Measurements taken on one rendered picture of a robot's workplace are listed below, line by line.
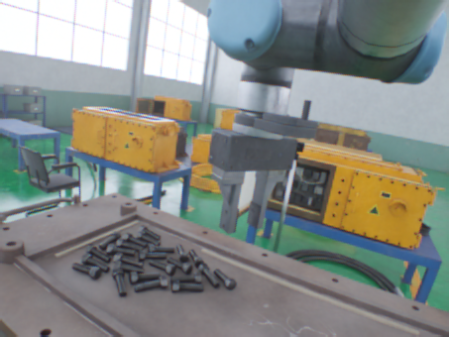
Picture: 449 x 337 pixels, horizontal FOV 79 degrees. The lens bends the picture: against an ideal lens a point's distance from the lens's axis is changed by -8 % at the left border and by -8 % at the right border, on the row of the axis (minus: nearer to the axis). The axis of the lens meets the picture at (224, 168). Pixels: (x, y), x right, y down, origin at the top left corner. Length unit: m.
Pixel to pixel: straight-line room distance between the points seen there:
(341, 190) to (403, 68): 2.57
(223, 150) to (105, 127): 3.77
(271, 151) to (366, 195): 2.44
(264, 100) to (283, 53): 0.11
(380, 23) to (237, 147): 0.24
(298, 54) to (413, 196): 2.61
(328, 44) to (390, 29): 0.09
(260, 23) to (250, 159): 0.19
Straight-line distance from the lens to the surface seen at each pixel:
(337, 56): 0.30
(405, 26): 0.22
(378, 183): 2.82
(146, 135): 3.63
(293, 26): 0.30
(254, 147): 0.41
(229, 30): 0.30
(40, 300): 0.52
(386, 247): 2.99
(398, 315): 0.60
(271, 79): 0.40
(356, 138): 8.62
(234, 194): 0.43
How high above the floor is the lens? 1.68
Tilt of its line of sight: 14 degrees down
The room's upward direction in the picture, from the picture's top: 9 degrees clockwise
